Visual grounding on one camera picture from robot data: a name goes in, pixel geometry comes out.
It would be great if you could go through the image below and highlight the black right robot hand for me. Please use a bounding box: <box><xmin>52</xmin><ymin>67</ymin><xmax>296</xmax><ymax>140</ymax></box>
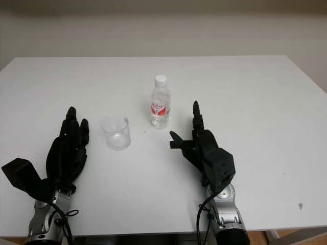
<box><xmin>169</xmin><ymin>100</ymin><xmax>223</xmax><ymax>187</ymax></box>

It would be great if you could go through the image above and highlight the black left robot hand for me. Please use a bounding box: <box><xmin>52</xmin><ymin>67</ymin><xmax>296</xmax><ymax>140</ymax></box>
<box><xmin>45</xmin><ymin>106</ymin><xmax>90</xmax><ymax>191</ymax></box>

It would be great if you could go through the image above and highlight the clear water bottle red label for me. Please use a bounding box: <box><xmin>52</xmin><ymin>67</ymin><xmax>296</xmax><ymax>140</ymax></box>
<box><xmin>150</xmin><ymin>74</ymin><xmax>172</xmax><ymax>130</ymax></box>

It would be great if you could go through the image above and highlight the clear plastic cup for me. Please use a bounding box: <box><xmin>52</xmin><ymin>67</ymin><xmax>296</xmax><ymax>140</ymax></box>
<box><xmin>101</xmin><ymin>116</ymin><xmax>131</xmax><ymax>151</ymax></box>

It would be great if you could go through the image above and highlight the white table leg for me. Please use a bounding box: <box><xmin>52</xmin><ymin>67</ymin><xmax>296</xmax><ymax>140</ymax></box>
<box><xmin>265</xmin><ymin>229</ymin><xmax>281</xmax><ymax>245</ymax></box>

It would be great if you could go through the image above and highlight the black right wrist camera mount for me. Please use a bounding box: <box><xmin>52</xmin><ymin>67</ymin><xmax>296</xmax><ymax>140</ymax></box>
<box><xmin>203</xmin><ymin>147</ymin><xmax>236</xmax><ymax>195</ymax></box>

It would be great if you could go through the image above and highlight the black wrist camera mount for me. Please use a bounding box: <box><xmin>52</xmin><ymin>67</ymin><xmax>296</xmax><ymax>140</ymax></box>
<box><xmin>203</xmin><ymin>147</ymin><xmax>236</xmax><ymax>195</ymax></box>
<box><xmin>1</xmin><ymin>157</ymin><xmax>56</xmax><ymax>205</ymax></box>

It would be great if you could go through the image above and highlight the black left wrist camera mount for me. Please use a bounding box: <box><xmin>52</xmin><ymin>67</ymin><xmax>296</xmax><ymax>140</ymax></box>
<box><xmin>1</xmin><ymin>157</ymin><xmax>56</xmax><ymax>205</ymax></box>

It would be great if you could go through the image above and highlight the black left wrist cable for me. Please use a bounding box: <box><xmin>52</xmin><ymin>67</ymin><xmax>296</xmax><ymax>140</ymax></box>
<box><xmin>42</xmin><ymin>201</ymin><xmax>80</xmax><ymax>245</ymax></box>

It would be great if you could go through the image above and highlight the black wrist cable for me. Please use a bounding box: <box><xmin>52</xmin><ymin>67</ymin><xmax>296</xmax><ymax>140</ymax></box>
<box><xmin>42</xmin><ymin>201</ymin><xmax>80</xmax><ymax>245</ymax></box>
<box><xmin>196</xmin><ymin>192</ymin><xmax>219</xmax><ymax>245</ymax></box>

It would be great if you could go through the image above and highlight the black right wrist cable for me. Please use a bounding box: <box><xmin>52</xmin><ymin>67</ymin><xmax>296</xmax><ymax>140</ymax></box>
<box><xmin>196</xmin><ymin>192</ymin><xmax>219</xmax><ymax>245</ymax></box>

